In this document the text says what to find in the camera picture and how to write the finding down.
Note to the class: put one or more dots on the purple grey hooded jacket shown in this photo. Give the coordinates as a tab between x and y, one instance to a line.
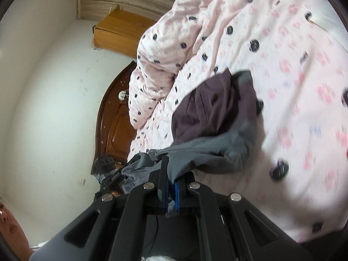
212	108

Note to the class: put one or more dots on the dark wooden headboard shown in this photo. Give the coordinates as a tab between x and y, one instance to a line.
114	130

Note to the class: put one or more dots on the wooden wardrobe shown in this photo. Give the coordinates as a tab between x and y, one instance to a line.
122	32

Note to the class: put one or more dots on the pink printed quilt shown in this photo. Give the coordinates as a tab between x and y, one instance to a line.
285	59

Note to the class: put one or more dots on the white power strip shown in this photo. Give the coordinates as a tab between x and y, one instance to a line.
122	95

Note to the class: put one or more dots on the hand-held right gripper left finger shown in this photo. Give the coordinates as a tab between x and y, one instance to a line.
163	185

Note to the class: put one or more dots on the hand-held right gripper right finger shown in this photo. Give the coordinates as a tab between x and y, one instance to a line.
177	195

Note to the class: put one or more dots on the person's face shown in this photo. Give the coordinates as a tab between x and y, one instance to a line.
11	228

